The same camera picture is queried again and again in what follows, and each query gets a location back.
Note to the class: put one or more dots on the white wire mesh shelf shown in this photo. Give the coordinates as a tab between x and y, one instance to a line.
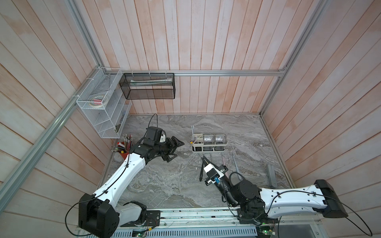
110	120

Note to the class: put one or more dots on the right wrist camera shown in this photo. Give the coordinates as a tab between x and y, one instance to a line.
213	176

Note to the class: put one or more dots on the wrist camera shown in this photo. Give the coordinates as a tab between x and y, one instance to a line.
213	176
154	135

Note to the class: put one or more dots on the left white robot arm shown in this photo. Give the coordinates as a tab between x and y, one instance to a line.
99	213

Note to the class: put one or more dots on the black toothbrush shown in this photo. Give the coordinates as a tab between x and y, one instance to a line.
201	172

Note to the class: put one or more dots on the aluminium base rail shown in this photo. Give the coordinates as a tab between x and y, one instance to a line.
215	222

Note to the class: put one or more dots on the black wire mesh basket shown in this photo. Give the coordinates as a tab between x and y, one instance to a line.
148	86

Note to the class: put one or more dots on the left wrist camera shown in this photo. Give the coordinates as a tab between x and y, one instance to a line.
154	135

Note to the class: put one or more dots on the red pencil cup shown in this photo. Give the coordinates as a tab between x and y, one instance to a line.
123	151

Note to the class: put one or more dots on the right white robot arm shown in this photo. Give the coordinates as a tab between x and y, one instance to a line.
257	205

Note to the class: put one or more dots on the grey flat block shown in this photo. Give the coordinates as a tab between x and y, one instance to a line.
272	176

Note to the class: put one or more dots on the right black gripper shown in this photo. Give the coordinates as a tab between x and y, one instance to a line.
217	167

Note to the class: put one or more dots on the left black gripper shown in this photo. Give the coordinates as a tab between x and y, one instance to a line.
172	147

